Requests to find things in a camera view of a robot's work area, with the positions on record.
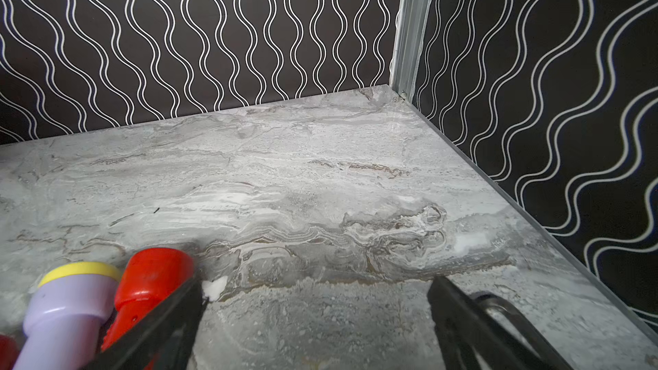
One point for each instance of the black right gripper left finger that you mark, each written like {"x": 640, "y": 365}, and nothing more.
{"x": 164, "y": 339}

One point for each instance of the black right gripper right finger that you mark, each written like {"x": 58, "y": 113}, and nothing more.
{"x": 486, "y": 328}

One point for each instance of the purple flashlight yellow rim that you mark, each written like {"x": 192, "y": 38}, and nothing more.
{"x": 65, "y": 316}

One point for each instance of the red flashlight long upper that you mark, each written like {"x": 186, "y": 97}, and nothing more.
{"x": 9, "y": 352}

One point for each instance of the aluminium corner post right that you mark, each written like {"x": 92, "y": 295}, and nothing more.
{"x": 410, "y": 22}

